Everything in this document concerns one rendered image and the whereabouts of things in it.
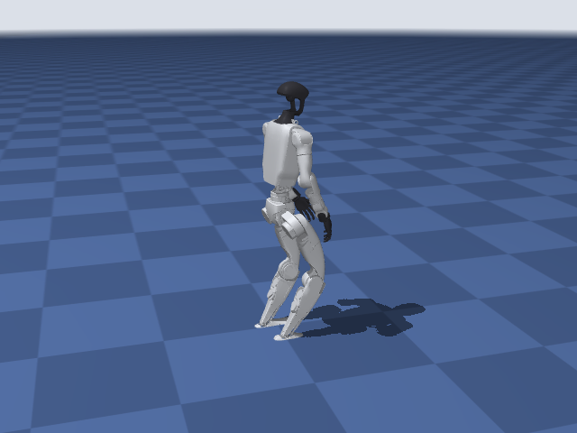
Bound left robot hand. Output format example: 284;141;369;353
292;188;315;222

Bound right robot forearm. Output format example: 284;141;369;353
305;173;328;218

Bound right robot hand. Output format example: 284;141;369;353
317;213;332;242

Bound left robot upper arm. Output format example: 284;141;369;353
262;122;269;140

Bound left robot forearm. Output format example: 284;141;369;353
288;187;298;200

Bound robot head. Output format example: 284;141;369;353
273;81;309;124

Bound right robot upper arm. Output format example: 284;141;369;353
291;128;313;189

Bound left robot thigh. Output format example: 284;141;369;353
261;206;300;280

